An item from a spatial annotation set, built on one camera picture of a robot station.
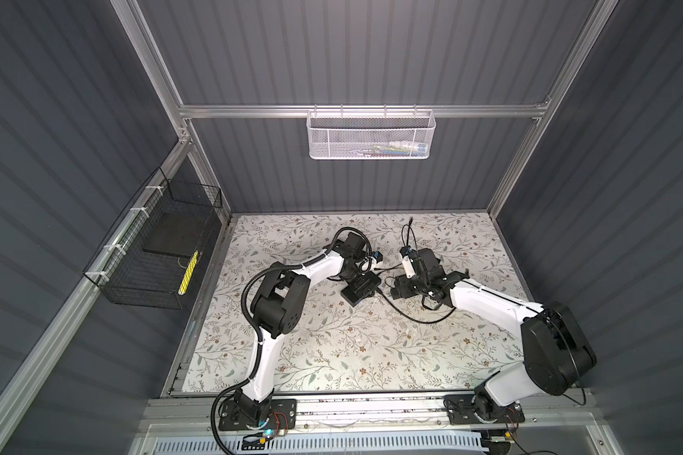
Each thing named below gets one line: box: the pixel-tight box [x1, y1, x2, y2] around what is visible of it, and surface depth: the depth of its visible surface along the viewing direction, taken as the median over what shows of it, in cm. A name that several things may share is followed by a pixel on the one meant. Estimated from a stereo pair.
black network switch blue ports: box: [340, 271, 382, 308], surface depth 90 cm
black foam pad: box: [141, 213, 209, 257], surface depth 76 cm
